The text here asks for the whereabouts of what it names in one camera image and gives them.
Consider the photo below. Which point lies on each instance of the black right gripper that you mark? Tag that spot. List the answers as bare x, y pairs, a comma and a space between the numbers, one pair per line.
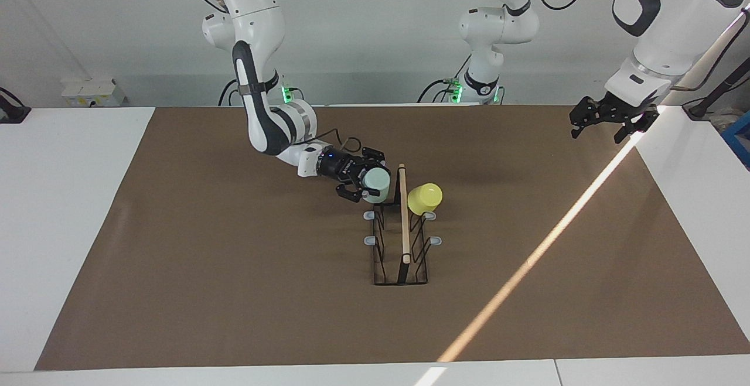
343, 166

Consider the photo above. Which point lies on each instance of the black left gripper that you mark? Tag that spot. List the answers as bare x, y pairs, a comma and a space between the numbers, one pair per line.
621, 108

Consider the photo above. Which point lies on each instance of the pale green plastic cup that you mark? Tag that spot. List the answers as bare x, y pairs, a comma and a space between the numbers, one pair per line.
376, 185

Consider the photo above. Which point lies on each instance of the yellow plastic cup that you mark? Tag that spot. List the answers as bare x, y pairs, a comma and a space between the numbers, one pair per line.
425, 198

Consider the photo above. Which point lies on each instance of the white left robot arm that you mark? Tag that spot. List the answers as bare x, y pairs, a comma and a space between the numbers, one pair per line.
668, 17

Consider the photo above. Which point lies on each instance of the black pole stand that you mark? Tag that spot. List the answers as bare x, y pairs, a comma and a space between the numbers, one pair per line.
718, 90

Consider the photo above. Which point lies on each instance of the brown table mat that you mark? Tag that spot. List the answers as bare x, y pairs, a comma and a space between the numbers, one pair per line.
234, 286

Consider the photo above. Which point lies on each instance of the white wall socket box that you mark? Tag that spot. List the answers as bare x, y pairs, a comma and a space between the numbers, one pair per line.
94, 92

